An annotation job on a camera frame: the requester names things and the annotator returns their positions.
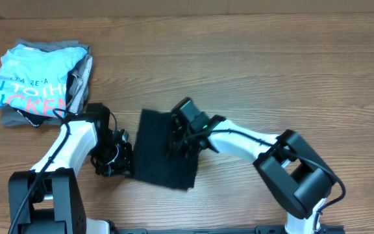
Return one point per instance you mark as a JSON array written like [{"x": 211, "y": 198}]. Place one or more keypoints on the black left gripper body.
[{"x": 110, "y": 157}]

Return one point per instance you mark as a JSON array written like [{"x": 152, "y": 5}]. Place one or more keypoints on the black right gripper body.
[{"x": 180, "y": 143}]

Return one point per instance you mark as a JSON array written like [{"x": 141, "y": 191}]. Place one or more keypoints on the black t-shirt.
[{"x": 152, "y": 162}]

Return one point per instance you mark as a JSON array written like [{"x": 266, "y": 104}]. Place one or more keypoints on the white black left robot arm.
[{"x": 46, "y": 198}]

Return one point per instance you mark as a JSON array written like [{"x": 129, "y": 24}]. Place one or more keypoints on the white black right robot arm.
[{"x": 298, "y": 178}]

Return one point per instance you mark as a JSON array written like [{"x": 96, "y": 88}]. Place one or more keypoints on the grey striped folded garment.
[{"x": 77, "y": 88}]

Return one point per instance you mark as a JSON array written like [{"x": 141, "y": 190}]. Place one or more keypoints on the black folded garment in stack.
[{"x": 34, "y": 119}]

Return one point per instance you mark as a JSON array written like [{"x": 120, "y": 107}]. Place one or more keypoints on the light blue printed t-shirt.
[{"x": 35, "y": 81}]

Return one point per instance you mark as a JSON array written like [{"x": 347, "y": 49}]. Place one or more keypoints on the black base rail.
[{"x": 255, "y": 230}]

